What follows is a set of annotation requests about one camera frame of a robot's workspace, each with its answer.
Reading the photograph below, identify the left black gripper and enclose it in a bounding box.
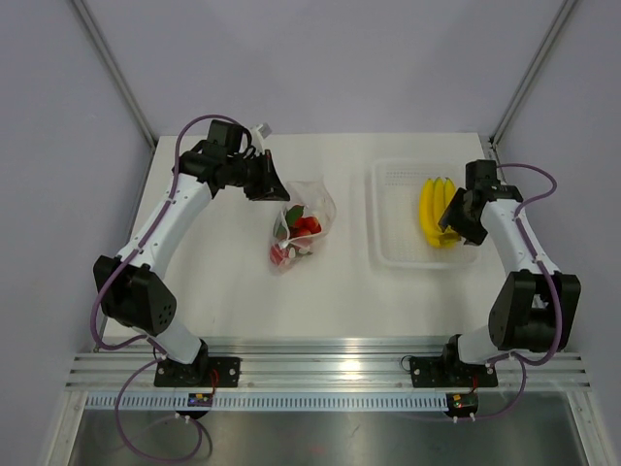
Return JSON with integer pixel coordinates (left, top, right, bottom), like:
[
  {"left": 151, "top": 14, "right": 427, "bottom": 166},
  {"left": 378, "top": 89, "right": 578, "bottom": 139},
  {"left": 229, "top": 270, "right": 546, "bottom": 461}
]
[{"left": 226, "top": 150, "right": 290, "bottom": 201}]

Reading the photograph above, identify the clear zip top bag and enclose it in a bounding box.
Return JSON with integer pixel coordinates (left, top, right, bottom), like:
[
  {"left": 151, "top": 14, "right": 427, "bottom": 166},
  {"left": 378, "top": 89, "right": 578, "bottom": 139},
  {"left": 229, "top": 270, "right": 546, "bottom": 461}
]
[{"left": 269, "top": 179, "right": 337, "bottom": 274}]

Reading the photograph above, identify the red fruit bunch with leaves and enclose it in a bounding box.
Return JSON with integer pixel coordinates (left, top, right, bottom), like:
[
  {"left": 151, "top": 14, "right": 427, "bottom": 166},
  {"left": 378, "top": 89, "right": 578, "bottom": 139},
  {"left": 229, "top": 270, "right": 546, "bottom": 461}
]
[{"left": 269, "top": 204, "right": 322, "bottom": 270}]

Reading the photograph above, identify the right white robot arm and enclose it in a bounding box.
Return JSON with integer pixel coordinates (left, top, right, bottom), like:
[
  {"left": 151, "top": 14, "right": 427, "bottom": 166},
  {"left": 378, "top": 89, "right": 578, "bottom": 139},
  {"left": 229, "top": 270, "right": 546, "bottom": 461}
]
[{"left": 439, "top": 160, "right": 581, "bottom": 384}]

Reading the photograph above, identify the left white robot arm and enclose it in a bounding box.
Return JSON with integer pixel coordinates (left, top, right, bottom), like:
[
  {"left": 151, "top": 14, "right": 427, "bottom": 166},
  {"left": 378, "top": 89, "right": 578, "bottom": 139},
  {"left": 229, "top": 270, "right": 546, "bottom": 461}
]
[{"left": 90, "top": 115, "right": 290, "bottom": 387}]

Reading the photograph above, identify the yellow banana bunch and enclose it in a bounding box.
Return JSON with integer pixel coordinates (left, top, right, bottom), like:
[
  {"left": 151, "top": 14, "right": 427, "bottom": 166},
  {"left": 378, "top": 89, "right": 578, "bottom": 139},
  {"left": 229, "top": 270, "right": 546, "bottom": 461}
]
[{"left": 418, "top": 178, "right": 460, "bottom": 249}]

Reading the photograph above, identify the white perforated plastic basket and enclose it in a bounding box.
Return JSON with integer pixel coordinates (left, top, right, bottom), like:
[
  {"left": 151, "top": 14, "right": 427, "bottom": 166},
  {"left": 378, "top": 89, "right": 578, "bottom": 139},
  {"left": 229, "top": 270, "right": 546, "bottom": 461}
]
[{"left": 371, "top": 158, "right": 479, "bottom": 270}]

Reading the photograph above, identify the right small circuit board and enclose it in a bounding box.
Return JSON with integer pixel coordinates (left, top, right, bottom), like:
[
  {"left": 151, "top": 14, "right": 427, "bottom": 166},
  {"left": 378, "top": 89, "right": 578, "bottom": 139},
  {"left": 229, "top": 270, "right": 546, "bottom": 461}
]
[{"left": 446, "top": 392, "right": 478, "bottom": 416}]

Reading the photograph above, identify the small circuit board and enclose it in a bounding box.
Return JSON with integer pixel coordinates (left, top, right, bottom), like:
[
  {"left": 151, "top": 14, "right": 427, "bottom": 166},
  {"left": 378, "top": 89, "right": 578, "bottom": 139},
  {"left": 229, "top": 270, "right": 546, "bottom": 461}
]
[
  {"left": 446, "top": 392, "right": 478, "bottom": 416},
  {"left": 187, "top": 393, "right": 213, "bottom": 409}
]

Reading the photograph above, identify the left small circuit board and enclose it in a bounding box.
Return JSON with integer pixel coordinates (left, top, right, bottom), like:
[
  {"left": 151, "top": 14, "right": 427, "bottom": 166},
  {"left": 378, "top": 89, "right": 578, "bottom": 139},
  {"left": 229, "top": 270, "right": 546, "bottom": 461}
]
[{"left": 187, "top": 393, "right": 213, "bottom": 409}]

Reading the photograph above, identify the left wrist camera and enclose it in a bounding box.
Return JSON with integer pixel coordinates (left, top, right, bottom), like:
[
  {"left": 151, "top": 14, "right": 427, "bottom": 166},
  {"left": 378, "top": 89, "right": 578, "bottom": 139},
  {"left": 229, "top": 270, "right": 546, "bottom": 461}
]
[{"left": 249, "top": 123, "right": 272, "bottom": 152}]

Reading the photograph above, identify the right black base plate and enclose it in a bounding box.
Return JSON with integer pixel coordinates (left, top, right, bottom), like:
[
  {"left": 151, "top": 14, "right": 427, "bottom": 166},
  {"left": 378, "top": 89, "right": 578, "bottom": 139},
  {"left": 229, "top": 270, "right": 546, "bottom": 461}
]
[{"left": 406, "top": 355, "right": 499, "bottom": 388}]

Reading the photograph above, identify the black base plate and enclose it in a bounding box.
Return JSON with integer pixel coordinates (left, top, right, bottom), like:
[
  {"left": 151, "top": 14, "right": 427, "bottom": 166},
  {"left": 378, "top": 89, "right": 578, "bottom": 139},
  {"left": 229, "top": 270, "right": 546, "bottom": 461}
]
[
  {"left": 406, "top": 355, "right": 499, "bottom": 388},
  {"left": 153, "top": 356, "right": 242, "bottom": 388}
]

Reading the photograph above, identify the aluminium rail beam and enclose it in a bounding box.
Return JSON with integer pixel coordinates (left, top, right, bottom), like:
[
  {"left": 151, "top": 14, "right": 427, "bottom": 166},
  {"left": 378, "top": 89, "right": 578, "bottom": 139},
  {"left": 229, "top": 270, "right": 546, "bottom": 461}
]
[{"left": 65, "top": 339, "right": 591, "bottom": 392}]

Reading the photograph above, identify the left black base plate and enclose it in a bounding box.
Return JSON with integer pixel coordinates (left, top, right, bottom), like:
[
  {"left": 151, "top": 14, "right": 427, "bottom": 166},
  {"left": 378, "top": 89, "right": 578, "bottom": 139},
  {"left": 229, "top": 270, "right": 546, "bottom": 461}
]
[{"left": 153, "top": 356, "right": 242, "bottom": 388}]

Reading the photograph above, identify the right aluminium corner post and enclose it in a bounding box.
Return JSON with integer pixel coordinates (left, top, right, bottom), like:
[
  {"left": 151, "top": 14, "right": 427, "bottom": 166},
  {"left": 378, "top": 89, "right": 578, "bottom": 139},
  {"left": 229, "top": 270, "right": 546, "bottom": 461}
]
[{"left": 489, "top": 0, "right": 581, "bottom": 150}]

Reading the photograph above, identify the aluminium corner post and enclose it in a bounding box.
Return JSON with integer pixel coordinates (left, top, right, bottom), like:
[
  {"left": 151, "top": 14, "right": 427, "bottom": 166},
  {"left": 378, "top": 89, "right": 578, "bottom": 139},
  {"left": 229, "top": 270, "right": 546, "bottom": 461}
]
[
  {"left": 68, "top": 0, "right": 158, "bottom": 152},
  {"left": 489, "top": 0, "right": 581, "bottom": 150}
]

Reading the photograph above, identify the left aluminium corner post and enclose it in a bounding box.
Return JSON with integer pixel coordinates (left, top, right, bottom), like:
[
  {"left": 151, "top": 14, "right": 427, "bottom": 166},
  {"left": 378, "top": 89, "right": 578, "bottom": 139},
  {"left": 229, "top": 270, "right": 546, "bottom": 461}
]
[{"left": 68, "top": 0, "right": 158, "bottom": 152}]

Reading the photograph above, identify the white slotted cable duct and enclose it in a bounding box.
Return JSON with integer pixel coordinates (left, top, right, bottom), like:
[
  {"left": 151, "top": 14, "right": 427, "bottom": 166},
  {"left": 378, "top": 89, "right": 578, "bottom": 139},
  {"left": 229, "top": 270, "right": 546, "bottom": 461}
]
[{"left": 85, "top": 391, "right": 447, "bottom": 413}]

